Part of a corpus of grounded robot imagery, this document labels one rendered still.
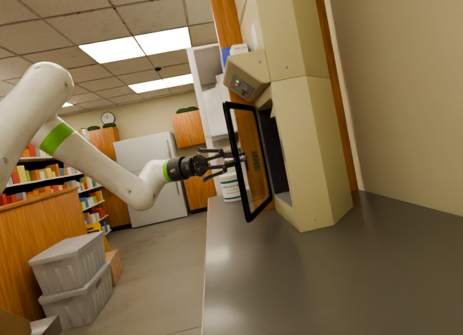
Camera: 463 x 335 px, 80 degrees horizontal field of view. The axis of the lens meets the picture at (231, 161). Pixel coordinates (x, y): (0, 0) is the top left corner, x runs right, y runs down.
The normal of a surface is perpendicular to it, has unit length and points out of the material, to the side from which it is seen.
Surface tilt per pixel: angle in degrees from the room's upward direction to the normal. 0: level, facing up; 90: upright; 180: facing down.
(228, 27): 90
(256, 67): 90
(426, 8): 90
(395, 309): 0
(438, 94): 90
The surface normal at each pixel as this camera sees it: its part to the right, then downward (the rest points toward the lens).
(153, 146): 0.07, 0.04
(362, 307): -0.20, -0.98
